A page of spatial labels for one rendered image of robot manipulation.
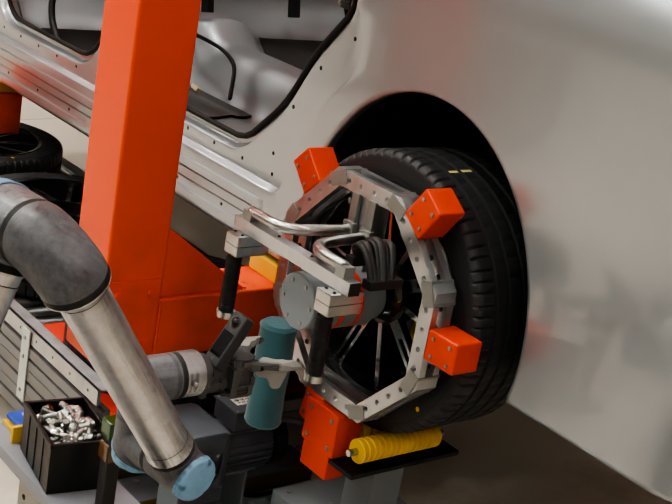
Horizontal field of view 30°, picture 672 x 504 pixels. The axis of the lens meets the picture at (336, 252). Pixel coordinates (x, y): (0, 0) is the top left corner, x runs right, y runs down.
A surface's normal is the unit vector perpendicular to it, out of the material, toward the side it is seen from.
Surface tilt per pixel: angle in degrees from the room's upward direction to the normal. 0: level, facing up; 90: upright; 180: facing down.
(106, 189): 90
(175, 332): 90
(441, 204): 35
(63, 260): 69
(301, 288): 90
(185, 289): 90
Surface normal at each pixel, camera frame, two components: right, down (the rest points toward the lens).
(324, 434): -0.78, 0.07
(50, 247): 0.18, -0.12
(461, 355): 0.60, 0.36
